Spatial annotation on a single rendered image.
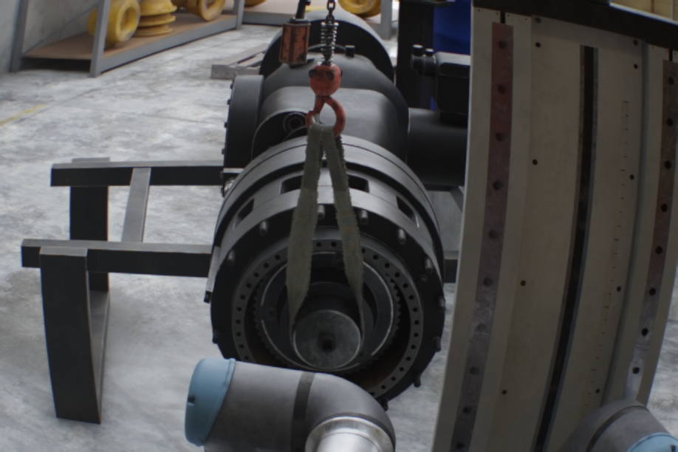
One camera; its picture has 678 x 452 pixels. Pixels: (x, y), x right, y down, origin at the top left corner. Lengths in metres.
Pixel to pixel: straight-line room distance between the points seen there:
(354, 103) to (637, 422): 2.61
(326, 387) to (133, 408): 2.82
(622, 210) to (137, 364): 3.09
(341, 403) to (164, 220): 4.73
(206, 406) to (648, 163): 0.66
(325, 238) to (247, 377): 1.33
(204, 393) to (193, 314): 3.61
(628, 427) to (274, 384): 0.43
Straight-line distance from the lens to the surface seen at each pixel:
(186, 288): 5.21
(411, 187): 3.03
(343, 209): 2.61
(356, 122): 3.64
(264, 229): 2.68
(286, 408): 1.34
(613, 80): 1.57
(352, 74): 4.04
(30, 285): 5.19
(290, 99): 3.85
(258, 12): 11.81
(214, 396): 1.35
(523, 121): 1.52
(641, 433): 1.35
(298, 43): 2.77
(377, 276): 2.80
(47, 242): 3.85
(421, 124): 4.13
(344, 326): 2.68
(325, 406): 1.33
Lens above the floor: 1.93
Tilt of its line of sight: 19 degrees down
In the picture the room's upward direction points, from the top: 4 degrees clockwise
